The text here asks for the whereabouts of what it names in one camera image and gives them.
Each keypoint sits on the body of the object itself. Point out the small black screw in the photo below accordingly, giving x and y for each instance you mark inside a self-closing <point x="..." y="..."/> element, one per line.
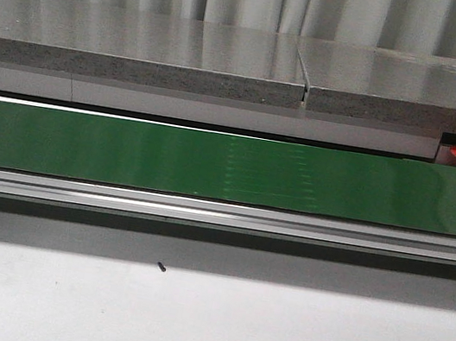
<point x="162" y="267"/>

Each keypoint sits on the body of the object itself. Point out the grey stone slab right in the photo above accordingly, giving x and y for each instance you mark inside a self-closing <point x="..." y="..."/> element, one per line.
<point x="378" y="84"/>

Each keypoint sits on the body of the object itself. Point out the grey stone slab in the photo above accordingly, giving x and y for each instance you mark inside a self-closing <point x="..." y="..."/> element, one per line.
<point x="109" y="42"/>
<point x="378" y="84"/>

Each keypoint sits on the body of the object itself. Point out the green conveyor belt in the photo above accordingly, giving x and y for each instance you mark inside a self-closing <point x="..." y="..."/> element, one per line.
<point x="241" y="169"/>

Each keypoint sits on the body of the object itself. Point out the grey stone slab left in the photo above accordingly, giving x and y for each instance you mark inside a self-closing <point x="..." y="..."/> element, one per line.
<point x="109" y="42"/>

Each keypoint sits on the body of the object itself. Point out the aluminium conveyor side rail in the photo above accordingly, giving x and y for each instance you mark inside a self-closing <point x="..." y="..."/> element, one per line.
<point x="307" y="228"/>

